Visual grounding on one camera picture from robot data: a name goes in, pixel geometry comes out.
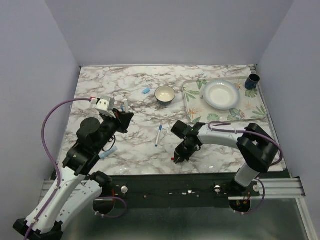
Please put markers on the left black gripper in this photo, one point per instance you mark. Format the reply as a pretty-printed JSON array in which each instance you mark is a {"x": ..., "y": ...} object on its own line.
[{"x": 123, "y": 120}]

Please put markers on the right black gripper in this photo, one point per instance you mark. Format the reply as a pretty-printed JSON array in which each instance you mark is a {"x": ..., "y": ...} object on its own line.
[{"x": 179, "y": 152}]

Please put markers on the white pen blue tip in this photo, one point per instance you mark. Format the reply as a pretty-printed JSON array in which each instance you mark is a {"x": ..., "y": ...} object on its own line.
[{"x": 158, "y": 135}]

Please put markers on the light blue eraser block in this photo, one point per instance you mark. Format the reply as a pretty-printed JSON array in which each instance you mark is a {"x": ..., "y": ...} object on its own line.
[{"x": 146, "y": 91}]

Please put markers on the white pen red tip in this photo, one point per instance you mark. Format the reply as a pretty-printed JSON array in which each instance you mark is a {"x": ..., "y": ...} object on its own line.
[{"x": 126, "y": 105}]

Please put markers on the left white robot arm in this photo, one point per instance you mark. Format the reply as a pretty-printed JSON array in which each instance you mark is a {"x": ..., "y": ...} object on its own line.
[{"x": 75, "y": 186}]

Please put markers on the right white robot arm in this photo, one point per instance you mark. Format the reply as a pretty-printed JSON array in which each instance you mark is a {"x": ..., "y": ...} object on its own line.
[{"x": 258, "y": 149}]

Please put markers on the teal bowl cream inside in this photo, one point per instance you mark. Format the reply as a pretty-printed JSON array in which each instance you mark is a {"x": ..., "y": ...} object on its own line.
[{"x": 164, "y": 95}]

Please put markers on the floral leaf serving tray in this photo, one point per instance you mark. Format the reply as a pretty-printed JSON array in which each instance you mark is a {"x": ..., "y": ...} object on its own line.
[{"x": 249, "y": 108}]

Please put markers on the white plate blue rim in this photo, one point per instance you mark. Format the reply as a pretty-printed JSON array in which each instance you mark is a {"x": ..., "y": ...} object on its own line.
[{"x": 221, "y": 94}]

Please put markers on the dark blue cup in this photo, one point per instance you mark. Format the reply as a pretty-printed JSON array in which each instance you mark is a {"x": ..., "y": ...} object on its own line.
[{"x": 252, "y": 81}]

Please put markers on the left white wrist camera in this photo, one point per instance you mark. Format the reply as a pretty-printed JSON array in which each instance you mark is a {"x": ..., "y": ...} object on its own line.
[{"x": 105, "y": 106}]

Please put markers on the aluminium rail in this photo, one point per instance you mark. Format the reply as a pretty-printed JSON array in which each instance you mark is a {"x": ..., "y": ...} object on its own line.
[{"x": 276, "y": 189}]

